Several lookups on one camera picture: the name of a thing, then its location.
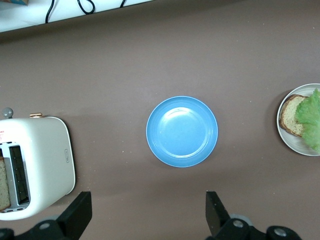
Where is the beige plate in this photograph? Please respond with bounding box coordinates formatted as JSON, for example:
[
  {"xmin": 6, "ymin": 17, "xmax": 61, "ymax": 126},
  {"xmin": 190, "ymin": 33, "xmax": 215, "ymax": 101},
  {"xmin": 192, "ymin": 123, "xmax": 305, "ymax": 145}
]
[{"xmin": 276, "ymin": 83, "xmax": 320, "ymax": 157}]

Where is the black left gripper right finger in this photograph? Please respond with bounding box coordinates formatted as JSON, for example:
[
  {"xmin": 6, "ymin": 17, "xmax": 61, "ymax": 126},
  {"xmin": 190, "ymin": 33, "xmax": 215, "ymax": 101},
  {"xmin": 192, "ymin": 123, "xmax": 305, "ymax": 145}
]
[{"xmin": 203, "ymin": 191, "xmax": 305, "ymax": 240}]

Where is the blue plate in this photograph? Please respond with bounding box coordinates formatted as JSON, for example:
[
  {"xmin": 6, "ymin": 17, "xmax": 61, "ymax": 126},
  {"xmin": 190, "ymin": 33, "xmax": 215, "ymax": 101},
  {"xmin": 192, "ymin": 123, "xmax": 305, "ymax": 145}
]
[{"xmin": 145, "ymin": 95, "xmax": 219, "ymax": 168}]

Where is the brown bread slice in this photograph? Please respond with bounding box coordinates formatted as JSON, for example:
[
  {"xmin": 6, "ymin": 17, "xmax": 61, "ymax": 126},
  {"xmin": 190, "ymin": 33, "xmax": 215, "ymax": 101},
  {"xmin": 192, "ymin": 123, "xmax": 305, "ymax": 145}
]
[
  {"xmin": 278, "ymin": 94, "xmax": 311, "ymax": 138},
  {"xmin": 0, "ymin": 156, "xmax": 12, "ymax": 212}
]

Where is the blue and tan box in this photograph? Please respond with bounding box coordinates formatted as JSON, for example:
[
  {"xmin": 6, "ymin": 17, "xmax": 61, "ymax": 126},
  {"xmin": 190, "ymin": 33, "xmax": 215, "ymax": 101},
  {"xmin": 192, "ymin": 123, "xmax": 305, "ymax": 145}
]
[{"xmin": 0, "ymin": 0, "xmax": 30, "ymax": 7}]

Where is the cream white toaster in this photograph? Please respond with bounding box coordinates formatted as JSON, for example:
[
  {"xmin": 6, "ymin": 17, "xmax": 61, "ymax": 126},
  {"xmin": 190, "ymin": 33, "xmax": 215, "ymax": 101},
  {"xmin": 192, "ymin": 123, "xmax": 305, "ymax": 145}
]
[{"xmin": 0, "ymin": 107, "xmax": 76, "ymax": 221}]

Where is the green lettuce leaf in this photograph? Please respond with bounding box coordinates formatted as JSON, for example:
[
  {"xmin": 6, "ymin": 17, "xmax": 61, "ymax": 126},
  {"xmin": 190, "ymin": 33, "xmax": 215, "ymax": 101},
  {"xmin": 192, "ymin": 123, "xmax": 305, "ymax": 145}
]
[{"xmin": 294, "ymin": 88, "xmax": 320, "ymax": 150}]

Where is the brown table cover sheet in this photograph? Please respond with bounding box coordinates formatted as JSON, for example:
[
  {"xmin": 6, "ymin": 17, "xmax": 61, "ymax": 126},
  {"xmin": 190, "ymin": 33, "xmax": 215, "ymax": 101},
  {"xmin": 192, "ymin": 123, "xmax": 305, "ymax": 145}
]
[{"xmin": 0, "ymin": 0, "xmax": 320, "ymax": 240}]

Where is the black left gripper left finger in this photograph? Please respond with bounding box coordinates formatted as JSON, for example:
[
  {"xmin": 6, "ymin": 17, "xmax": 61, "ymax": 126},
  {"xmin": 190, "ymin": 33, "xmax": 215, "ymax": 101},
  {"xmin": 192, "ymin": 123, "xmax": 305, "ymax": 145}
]
[{"xmin": 0, "ymin": 191, "xmax": 93, "ymax": 240}]

